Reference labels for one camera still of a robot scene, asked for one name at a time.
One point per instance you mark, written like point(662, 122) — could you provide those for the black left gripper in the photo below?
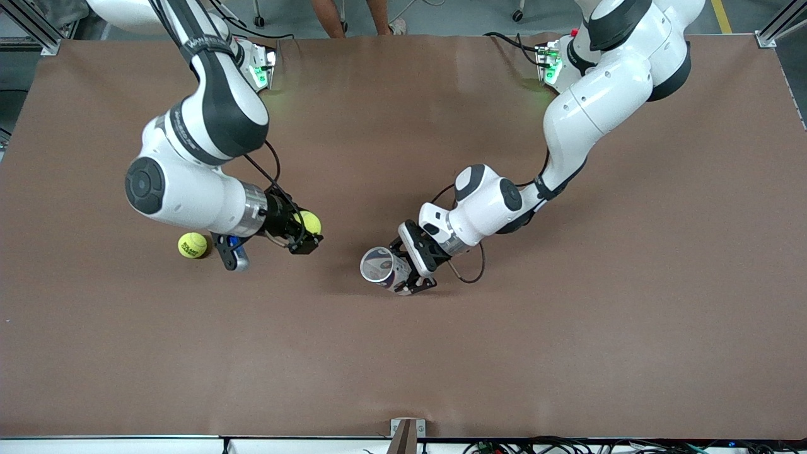
point(430, 254)

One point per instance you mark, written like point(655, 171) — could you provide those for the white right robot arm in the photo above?
point(183, 195)

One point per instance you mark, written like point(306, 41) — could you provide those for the black chair caster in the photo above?
point(518, 14)
point(259, 21)

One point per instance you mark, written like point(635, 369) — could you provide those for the grey camera pole bracket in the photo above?
point(408, 441)

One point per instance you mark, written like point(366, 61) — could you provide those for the plain yellow tennis ball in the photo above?
point(310, 222)

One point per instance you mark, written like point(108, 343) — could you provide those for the white table edge strip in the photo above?
point(94, 446)

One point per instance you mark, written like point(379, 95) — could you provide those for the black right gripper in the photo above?
point(278, 217)

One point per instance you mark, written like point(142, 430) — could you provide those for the yellow tennis ball black print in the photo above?
point(191, 246)

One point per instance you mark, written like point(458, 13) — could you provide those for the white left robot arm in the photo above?
point(592, 107)

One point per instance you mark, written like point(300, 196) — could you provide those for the aluminium frame profile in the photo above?
point(772, 31)
point(38, 39)

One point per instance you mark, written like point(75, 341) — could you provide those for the clear tennis ball can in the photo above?
point(381, 268)

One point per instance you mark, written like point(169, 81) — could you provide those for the brown table cover sheet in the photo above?
point(403, 353)

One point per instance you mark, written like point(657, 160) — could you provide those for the bare person leg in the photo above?
point(326, 19)
point(380, 17)

